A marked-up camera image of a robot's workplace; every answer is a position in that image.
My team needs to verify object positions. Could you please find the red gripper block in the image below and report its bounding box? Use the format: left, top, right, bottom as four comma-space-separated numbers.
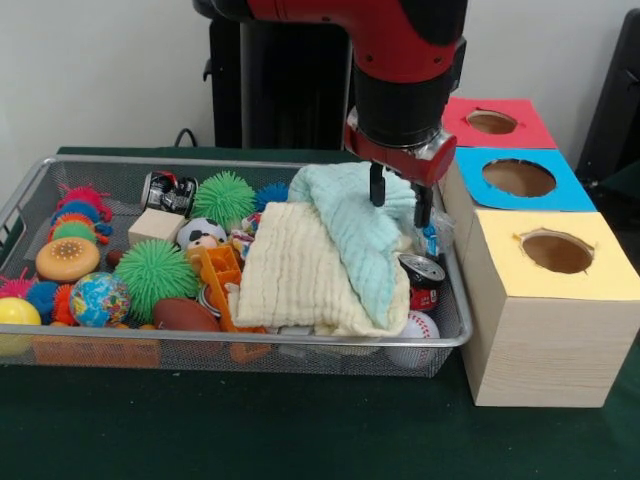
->
343, 107, 458, 229

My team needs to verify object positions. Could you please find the clear blue-print plastic packet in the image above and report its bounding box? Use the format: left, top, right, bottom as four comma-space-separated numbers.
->
422, 207, 457, 259

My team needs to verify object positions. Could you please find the mint waffle cloth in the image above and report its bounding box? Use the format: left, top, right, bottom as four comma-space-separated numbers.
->
288, 162, 426, 331

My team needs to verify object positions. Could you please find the cream waffle cloth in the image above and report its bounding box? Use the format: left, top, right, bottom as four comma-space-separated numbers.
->
233, 201, 411, 337

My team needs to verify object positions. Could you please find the wooden box with three holes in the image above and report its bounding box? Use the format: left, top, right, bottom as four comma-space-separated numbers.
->
432, 94, 640, 409

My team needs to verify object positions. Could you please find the shallow silver mesh bin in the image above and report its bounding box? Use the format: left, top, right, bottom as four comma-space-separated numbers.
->
0, 153, 474, 376

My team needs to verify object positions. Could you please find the green spiky rubber ball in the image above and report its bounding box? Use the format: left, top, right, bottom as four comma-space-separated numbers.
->
113, 238, 201, 324
190, 171, 257, 234

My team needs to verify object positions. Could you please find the toy soccer ball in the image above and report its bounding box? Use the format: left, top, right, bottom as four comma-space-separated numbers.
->
175, 217, 229, 251

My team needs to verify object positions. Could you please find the dark green side-table cloth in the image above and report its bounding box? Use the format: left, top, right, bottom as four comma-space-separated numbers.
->
597, 159, 640, 204

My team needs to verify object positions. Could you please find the crushed black can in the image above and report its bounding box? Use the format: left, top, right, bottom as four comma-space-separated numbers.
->
141, 171, 199, 217

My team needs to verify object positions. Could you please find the black upright panel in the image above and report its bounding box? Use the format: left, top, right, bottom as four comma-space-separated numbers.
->
574, 7, 640, 176

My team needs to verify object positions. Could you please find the brown toy football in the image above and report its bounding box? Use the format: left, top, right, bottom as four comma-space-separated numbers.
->
152, 298, 221, 333

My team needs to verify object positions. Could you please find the plain wooden cube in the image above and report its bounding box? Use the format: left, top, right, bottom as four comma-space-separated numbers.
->
127, 207, 189, 246

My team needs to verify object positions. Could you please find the dark green table cloth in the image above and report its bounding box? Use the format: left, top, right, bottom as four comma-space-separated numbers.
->
0, 145, 640, 480

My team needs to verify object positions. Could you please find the globe print ball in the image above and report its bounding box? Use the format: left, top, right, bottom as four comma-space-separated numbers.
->
68, 272, 132, 329

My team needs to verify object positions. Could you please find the tan toy burger bun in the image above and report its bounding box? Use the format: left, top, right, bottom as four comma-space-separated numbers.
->
34, 236, 101, 283

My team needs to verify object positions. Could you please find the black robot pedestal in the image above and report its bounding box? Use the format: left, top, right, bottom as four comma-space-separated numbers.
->
202, 14, 359, 151

